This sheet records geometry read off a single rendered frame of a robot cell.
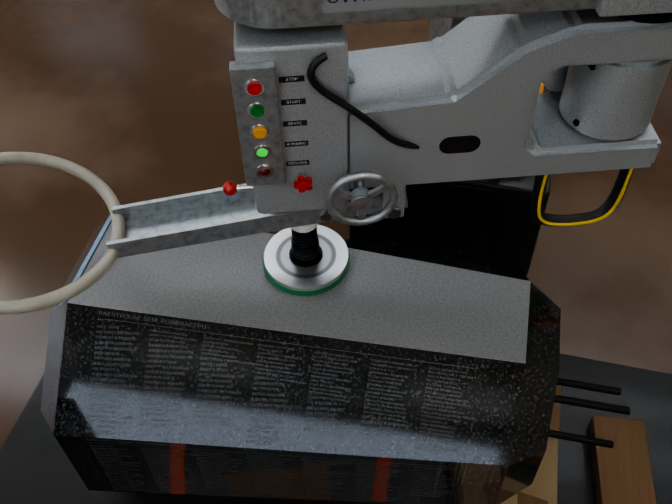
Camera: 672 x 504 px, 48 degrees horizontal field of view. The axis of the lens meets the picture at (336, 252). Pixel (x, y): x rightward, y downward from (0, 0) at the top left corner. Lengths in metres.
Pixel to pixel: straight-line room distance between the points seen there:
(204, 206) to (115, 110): 2.05
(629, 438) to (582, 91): 1.32
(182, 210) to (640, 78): 1.04
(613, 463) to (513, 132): 1.30
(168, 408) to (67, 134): 2.09
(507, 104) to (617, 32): 0.23
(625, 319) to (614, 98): 1.51
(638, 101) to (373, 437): 0.94
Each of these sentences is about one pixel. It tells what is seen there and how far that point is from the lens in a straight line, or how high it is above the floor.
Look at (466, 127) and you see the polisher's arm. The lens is 1.55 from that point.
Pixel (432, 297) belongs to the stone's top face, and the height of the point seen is 0.82.
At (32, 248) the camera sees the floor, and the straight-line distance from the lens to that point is 3.32.
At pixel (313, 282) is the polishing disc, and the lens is 1.86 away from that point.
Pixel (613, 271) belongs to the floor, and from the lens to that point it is 3.14.
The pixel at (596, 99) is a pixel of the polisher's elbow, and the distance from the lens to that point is 1.63.
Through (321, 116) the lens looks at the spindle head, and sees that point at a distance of 1.46.
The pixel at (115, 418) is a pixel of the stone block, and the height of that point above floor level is 0.63.
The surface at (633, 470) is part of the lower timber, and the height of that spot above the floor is 0.09.
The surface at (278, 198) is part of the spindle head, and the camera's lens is 1.61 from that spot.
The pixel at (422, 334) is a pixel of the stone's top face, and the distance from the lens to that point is 1.81.
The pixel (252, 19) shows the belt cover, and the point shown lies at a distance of 1.35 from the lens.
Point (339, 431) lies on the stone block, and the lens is 1.85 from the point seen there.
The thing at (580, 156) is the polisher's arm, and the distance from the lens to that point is 1.68.
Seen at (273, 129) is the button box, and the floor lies 1.37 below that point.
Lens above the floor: 2.31
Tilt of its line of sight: 49 degrees down
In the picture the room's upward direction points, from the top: 2 degrees counter-clockwise
